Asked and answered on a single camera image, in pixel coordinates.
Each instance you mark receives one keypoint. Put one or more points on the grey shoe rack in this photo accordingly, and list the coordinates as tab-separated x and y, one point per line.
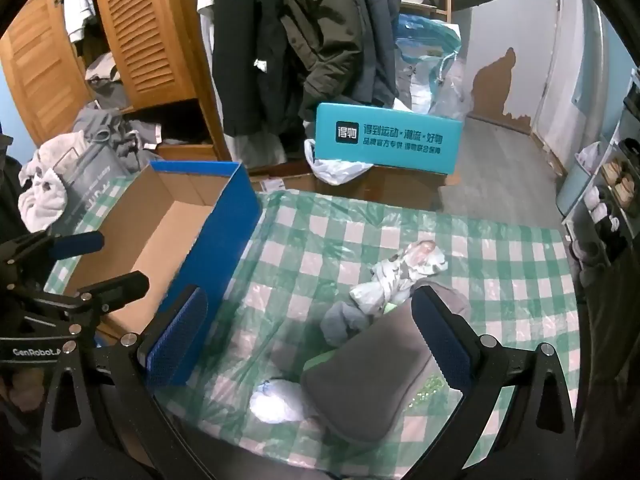
580	220

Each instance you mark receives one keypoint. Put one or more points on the white hanging garment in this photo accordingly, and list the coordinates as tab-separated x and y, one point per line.
75	0

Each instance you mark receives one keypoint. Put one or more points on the grey clothes pile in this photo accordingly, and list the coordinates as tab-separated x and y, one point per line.
110	120

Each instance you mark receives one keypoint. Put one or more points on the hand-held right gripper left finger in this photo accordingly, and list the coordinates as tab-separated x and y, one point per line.
175	335

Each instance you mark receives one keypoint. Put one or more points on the green tinsel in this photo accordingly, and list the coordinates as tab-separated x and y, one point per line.
430	391

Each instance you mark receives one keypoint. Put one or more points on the white towel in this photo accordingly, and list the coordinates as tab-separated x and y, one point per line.
42	195

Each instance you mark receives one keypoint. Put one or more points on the green checked tablecloth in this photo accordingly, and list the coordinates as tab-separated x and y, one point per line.
310	270

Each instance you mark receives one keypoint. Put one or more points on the grey pants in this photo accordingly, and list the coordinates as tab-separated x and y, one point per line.
370	380

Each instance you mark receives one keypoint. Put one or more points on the wooden louvred wardrobe door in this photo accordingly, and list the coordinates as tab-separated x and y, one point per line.
145	35
40	75

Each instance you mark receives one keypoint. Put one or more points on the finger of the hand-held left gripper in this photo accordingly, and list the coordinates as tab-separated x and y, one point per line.
117	287
75	245

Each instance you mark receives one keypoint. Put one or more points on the person's dark jacket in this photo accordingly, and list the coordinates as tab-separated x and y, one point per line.
605	360

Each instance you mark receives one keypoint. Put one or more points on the small grey sock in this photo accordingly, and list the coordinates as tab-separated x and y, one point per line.
340	322

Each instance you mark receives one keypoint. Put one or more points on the clear plastic bag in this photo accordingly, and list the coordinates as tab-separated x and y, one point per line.
455	90

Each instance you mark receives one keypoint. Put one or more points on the blue plastic bag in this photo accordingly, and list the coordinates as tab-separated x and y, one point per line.
425	35

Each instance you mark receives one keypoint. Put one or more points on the wooden wardrobe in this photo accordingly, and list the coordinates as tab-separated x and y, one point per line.
212	125

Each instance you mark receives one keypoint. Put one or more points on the patterned baby garment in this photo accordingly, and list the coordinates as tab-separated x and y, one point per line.
400	270

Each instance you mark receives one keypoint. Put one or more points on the person's left hand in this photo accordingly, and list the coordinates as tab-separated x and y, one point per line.
20	390

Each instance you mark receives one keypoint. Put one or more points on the blue cardboard box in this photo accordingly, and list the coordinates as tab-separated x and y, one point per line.
150	220

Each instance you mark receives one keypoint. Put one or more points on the group of shoes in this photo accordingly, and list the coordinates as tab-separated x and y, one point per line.
622	185

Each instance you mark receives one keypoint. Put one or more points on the white bin liner bag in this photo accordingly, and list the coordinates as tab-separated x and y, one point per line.
590	156

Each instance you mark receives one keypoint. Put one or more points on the white plastic bag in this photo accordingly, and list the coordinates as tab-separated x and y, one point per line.
335	170

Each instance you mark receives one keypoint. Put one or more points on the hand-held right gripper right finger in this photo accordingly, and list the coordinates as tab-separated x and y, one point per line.
445	345

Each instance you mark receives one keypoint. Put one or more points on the black coat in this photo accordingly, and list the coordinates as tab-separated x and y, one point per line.
250	60

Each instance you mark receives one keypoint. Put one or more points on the white cloth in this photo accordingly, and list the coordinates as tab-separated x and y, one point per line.
275	400

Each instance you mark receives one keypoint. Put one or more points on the olive green jacket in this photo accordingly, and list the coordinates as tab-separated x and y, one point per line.
320	25

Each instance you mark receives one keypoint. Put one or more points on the teal printed box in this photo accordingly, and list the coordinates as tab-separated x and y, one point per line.
400	157

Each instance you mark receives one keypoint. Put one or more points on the dark blue jacket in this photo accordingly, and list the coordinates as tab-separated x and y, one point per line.
380	50

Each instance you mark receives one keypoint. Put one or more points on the brown cardboard box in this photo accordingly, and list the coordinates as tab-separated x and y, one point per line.
390	185

